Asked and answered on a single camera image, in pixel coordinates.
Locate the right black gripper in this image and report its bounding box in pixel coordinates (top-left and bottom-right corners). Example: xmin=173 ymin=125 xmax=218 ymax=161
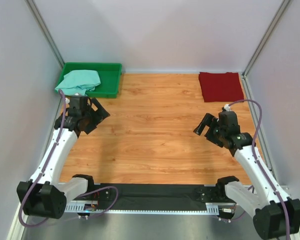
xmin=192 ymin=114 xmax=225 ymax=148

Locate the teal t shirt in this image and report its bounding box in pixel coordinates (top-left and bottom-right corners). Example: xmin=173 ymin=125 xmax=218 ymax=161
xmin=55 ymin=70 xmax=101 ymax=96

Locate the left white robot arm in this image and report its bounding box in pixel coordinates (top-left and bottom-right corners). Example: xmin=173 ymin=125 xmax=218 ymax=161
xmin=16 ymin=96 xmax=110 ymax=219

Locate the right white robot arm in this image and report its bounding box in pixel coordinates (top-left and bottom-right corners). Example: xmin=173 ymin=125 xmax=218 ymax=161
xmin=194 ymin=111 xmax=300 ymax=240

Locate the folded dark red t shirt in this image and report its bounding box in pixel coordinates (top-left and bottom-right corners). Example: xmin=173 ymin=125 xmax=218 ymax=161
xmin=198 ymin=72 xmax=244 ymax=103

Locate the green plastic tray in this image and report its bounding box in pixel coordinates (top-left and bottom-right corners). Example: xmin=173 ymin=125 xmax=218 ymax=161
xmin=56 ymin=62 xmax=122 ymax=98

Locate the black base mat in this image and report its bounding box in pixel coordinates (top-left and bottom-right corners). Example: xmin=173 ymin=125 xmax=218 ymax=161
xmin=94 ymin=183 xmax=227 ymax=211

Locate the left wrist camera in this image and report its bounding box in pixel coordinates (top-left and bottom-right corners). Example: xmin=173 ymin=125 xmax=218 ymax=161
xmin=69 ymin=95 xmax=91 ymax=111

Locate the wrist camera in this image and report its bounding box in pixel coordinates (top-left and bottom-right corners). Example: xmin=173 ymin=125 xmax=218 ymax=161
xmin=69 ymin=95 xmax=91 ymax=111
xmin=218 ymin=111 xmax=241 ymax=135

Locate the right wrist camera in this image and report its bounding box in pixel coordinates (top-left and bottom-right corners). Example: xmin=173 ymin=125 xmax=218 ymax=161
xmin=218 ymin=111 xmax=241 ymax=135

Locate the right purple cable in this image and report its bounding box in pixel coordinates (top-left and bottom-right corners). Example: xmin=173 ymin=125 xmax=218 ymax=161
xmin=216 ymin=99 xmax=292 ymax=240

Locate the aluminium front rail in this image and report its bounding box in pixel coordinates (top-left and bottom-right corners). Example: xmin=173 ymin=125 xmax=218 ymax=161
xmin=57 ymin=181 xmax=291 ymax=191

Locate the grey slotted cable duct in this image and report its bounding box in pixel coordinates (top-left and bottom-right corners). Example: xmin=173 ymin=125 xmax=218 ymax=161
xmin=64 ymin=202 xmax=237 ymax=215

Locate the left aluminium frame post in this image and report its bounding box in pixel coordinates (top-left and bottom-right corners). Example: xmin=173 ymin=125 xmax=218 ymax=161
xmin=25 ymin=0 xmax=65 ymax=68

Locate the aluminium frame post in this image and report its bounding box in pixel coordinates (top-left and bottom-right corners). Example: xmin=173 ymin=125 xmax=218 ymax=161
xmin=25 ymin=0 xmax=65 ymax=68
xmin=242 ymin=0 xmax=293 ymax=78

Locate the right aluminium frame post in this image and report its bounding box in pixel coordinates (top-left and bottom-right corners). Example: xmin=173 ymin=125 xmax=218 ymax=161
xmin=242 ymin=0 xmax=293 ymax=78

